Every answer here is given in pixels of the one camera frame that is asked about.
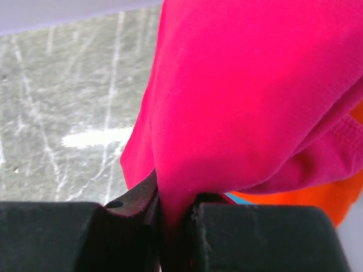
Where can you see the magenta t-shirt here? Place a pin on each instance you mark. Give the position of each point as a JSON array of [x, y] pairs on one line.
[[237, 88]]

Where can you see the teal folded t-shirt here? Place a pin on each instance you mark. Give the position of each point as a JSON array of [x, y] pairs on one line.
[[237, 200]]

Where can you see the orange folded t-shirt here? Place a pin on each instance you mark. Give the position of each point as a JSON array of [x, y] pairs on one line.
[[326, 173]]

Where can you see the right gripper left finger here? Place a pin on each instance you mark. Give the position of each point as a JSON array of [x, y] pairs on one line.
[[83, 236]]

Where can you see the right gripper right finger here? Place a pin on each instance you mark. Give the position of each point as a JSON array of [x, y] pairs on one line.
[[246, 237]]

